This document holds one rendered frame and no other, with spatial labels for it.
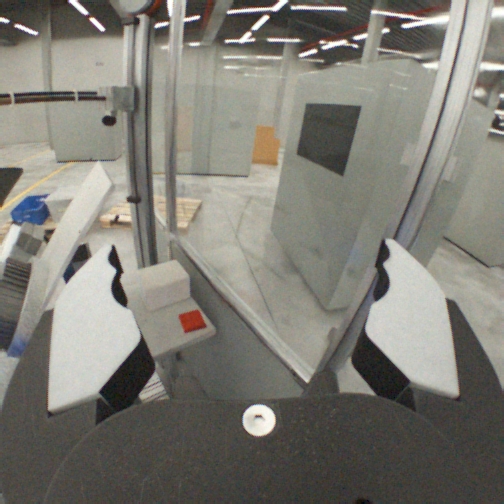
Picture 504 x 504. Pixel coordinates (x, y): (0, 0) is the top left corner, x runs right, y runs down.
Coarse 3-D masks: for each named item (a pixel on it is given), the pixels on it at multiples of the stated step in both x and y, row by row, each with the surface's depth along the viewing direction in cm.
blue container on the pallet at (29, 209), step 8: (24, 200) 257; (32, 200) 271; (40, 200) 277; (16, 208) 236; (24, 208) 256; (32, 208) 276; (40, 208) 242; (16, 216) 227; (24, 216) 256; (32, 216) 236; (40, 216) 242; (48, 216) 264; (40, 224) 245
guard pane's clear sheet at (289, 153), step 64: (192, 0) 53; (256, 0) 37; (320, 0) 28; (384, 0) 22; (448, 0) 16; (192, 64) 61; (256, 64) 43; (320, 64) 32; (384, 64) 25; (192, 128) 69; (256, 128) 48; (320, 128) 36; (384, 128) 28; (192, 192) 79; (256, 192) 53; (320, 192) 40; (384, 192) 31; (448, 192) 24; (256, 256) 59; (320, 256) 43; (448, 256) 26; (256, 320) 66; (320, 320) 46
